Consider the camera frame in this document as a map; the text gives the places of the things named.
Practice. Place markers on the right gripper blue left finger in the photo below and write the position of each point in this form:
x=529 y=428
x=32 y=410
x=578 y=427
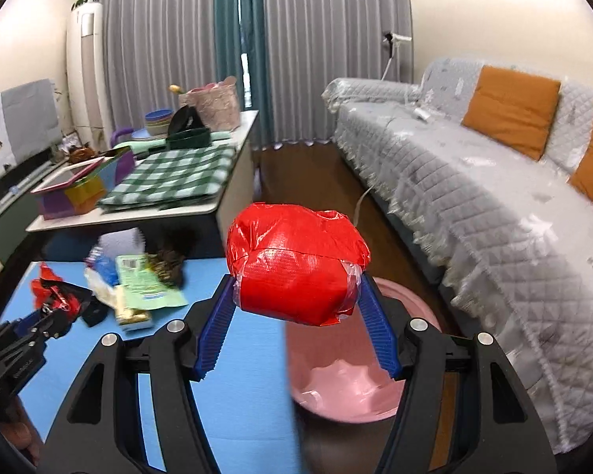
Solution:
x=212 y=319

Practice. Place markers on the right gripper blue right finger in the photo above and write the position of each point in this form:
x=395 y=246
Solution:
x=379 y=330

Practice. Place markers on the green wet wipes packet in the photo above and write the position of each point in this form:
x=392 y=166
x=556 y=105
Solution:
x=142 y=288

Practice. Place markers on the dark floral scrunchie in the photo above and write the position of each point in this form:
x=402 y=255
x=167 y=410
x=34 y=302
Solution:
x=167 y=265

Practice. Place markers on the red plastic bag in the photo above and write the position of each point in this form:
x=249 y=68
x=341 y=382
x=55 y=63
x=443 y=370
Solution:
x=296 y=264

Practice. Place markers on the red black trash wrapper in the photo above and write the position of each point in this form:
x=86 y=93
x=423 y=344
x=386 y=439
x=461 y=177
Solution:
x=52 y=293

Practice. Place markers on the pink plastic basin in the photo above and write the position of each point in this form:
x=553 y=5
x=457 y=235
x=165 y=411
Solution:
x=334 y=373

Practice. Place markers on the white tissue paper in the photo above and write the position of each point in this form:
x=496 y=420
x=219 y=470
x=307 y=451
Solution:
x=129 y=319

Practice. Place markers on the white foam net sleeve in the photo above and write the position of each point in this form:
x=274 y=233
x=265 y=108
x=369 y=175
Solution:
x=122 y=243

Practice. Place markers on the white coffee table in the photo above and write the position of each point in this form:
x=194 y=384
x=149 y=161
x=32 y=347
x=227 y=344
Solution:
x=207 y=221

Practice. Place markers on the blue plastic wrapper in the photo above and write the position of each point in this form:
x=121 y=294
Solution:
x=103 y=265

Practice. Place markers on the tv cabinet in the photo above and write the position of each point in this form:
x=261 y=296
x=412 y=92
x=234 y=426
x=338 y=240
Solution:
x=18 y=207

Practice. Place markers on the green checkered cloth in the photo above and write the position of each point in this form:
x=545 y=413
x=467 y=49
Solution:
x=171 y=177

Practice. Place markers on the grey quilted sofa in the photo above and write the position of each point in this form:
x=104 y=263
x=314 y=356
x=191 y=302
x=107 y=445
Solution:
x=508 y=238

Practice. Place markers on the colourful storage box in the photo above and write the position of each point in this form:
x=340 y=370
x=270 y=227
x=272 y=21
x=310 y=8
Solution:
x=76 y=189

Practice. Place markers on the black cap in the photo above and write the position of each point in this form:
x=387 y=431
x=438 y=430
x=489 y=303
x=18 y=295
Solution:
x=186 y=118

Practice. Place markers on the stacked coloured bowls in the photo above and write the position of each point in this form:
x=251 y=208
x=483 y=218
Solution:
x=157 y=121

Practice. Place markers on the pink lace basket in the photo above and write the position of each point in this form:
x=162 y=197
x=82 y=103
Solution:
x=217 y=104

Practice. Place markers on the grey covered television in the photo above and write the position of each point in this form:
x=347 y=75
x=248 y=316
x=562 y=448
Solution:
x=29 y=123

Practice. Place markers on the orange cushion near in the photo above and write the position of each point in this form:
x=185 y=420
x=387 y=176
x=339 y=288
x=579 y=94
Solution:
x=514 y=108

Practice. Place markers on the white standing air conditioner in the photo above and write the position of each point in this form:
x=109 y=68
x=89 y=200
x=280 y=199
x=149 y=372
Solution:
x=86 y=78

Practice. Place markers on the grey curtain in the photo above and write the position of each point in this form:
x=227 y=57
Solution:
x=150 y=45

